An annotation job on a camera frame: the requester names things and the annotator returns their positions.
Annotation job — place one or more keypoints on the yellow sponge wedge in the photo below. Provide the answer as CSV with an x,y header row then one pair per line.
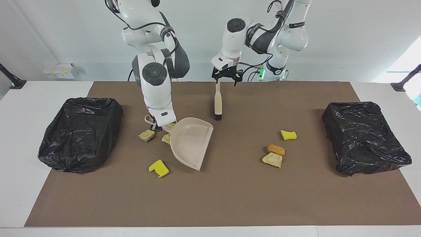
x,y
288,135

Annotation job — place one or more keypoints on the bin with black bag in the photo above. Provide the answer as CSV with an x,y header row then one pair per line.
x,y
79,135
361,138

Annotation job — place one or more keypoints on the beige brush with black bristles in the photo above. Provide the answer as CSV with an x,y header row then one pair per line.
x,y
218,98

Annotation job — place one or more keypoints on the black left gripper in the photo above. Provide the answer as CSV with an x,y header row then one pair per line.
x,y
228,72

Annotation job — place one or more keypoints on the white box with yellow label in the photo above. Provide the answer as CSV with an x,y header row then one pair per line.
x,y
65,70
49,73

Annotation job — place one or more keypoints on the beige sponge chunk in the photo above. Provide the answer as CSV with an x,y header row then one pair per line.
x,y
166,138
146,135
272,160

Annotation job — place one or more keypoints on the brown table mat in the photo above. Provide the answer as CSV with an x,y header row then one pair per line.
x,y
230,197

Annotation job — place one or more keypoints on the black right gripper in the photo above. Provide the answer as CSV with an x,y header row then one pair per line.
x,y
158,126

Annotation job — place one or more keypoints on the beige plastic dustpan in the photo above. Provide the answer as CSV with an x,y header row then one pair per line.
x,y
190,144

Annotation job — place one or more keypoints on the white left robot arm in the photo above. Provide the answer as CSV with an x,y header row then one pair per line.
x,y
232,42

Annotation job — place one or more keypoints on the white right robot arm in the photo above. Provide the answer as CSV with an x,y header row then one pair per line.
x,y
154,92

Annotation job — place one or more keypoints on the teal object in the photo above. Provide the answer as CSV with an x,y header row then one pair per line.
x,y
418,99

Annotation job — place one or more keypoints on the brown oval sponge piece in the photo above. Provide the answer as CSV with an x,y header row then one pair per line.
x,y
276,149

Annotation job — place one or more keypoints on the notched yellow sponge piece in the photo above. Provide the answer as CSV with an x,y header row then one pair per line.
x,y
159,168

